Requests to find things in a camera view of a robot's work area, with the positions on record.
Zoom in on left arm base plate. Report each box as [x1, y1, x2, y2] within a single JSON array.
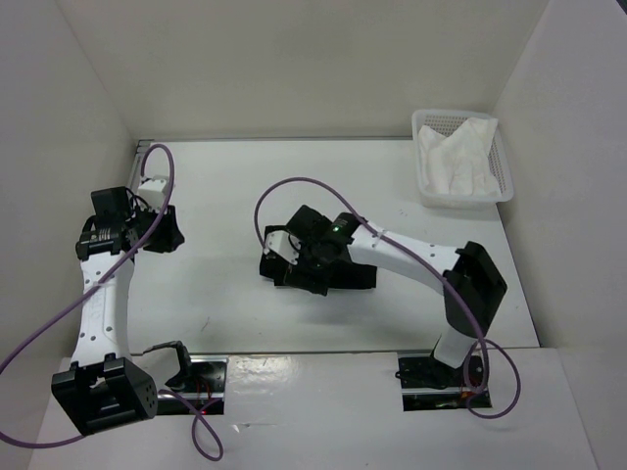
[[133, 351, 228, 416]]

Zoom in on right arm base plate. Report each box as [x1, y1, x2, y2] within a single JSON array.
[[395, 353, 492, 412]]

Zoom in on black skirt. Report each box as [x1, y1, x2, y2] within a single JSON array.
[[259, 225, 377, 290]]

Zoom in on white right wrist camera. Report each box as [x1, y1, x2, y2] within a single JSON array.
[[264, 229, 301, 265]]

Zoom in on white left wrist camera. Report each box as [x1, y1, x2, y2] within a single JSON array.
[[136, 175, 169, 212]]

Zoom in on white skirt in basket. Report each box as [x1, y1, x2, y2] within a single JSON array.
[[417, 117, 502, 197]]

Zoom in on white plastic basket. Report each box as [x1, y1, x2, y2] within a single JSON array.
[[411, 110, 513, 209]]

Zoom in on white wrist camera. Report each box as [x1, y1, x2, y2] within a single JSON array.
[[264, 229, 301, 265], [136, 175, 169, 212]]

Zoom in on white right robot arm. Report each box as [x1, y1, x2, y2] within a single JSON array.
[[264, 206, 507, 385]]

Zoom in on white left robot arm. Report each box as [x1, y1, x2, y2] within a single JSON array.
[[51, 176, 195, 436]]

